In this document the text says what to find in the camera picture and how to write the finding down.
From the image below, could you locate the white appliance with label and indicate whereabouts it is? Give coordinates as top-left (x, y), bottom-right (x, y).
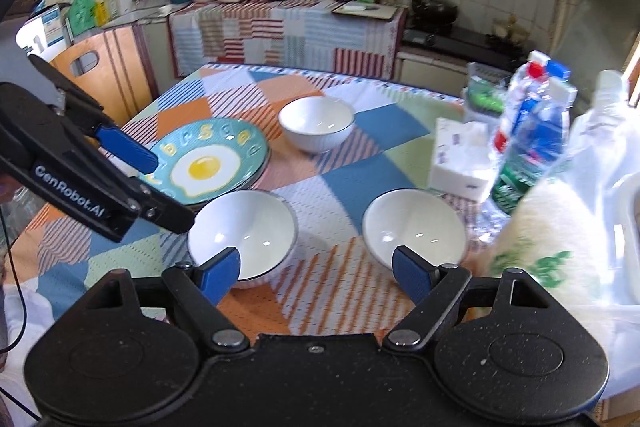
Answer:
top-left (15, 3), bottom-right (69, 58)

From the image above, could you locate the green-label water bottle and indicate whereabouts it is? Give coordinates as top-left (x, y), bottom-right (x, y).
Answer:
top-left (487, 84), bottom-right (579, 214)

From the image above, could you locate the small cream pot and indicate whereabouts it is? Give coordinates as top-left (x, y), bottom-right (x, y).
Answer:
top-left (492, 16), bottom-right (531, 46)

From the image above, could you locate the clear bag of rice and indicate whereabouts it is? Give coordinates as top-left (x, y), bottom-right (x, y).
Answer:
top-left (474, 179), bottom-right (623, 309)

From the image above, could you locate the red-label water bottle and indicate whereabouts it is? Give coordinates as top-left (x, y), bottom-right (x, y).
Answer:
top-left (492, 51), bottom-right (552, 158)

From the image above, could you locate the white tissue pack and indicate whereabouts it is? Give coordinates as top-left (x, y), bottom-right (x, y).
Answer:
top-left (427, 117), bottom-right (497, 200)

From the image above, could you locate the steel sink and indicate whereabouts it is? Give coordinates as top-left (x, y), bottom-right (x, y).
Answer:
top-left (102, 4), bottom-right (174, 28)

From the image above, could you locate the clear plastic basket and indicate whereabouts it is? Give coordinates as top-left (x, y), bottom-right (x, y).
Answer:
top-left (461, 62), bottom-right (517, 124)

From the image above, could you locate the black cable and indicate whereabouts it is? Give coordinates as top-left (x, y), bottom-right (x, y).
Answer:
top-left (0, 206), bottom-right (42, 422)

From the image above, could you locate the green plastic bag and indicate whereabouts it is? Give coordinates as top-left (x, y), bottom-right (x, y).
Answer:
top-left (66, 0), bottom-right (96, 34)

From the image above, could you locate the blue fried egg plate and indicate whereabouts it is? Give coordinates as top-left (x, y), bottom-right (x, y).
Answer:
top-left (142, 118), bottom-right (270, 206)

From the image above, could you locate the black wok with lid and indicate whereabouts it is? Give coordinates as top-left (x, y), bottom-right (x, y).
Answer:
top-left (404, 0), bottom-right (459, 28)

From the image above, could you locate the black-edged cutting board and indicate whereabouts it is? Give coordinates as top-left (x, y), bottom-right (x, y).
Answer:
top-left (330, 1), bottom-right (396, 22)

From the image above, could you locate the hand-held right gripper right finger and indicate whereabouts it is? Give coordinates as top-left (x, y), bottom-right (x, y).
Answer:
top-left (385, 245), bottom-right (581, 350)

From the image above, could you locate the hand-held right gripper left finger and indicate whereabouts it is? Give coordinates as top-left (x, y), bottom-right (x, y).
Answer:
top-left (55, 247), bottom-right (251, 355)

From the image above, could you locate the large white ribbed bowl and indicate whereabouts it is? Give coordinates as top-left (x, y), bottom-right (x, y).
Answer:
top-left (187, 190), bottom-right (300, 291)

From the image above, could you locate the red-cap water bottle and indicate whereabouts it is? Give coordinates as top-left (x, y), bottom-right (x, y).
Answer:
top-left (517, 61), bottom-right (547, 142)

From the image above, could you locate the striped patchwork counter cloth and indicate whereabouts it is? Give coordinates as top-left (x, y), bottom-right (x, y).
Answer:
top-left (167, 0), bottom-right (407, 81)

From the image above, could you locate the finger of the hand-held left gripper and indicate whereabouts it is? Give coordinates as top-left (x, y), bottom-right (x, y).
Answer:
top-left (107, 172), bottom-right (196, 236)
top-left (27, 54), bottom-right (159, 176)

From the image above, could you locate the black gas stove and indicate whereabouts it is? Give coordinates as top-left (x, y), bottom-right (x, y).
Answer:
top-left (401, 27), bottom-right (532, 68)

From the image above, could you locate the blue-cap water bottle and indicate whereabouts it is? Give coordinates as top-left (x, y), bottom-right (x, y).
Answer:
top-left (545, 59), bottom-right (572, 108)

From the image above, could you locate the wooden chair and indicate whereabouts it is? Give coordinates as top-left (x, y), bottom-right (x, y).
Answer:
top-left (49, 27), bottom-right (157, 128)

